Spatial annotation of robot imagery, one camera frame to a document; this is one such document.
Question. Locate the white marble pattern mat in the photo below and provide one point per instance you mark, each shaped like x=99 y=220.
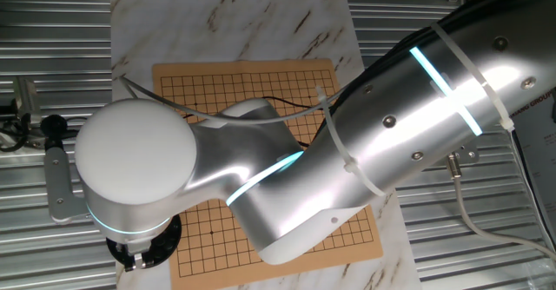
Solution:
x=217 y=3

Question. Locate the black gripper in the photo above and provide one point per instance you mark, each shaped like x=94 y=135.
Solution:
x=132 y=247

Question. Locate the white zip tie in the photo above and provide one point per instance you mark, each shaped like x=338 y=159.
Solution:
x=336 y=138
x=478 y=77

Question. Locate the metal camera stand bracket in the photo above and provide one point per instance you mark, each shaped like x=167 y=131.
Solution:
x=21 y=142

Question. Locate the black bowl of Go stones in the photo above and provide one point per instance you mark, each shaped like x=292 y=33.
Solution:
x=171 y=238

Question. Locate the printed poster sheet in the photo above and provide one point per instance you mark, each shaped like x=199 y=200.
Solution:
x=538 y=160

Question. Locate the wooden go board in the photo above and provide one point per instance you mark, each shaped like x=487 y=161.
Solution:
x=208 y=238

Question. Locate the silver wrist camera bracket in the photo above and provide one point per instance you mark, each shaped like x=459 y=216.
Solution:
x=61 y=186

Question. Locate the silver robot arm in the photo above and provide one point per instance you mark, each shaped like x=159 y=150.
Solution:
x=134 y=151

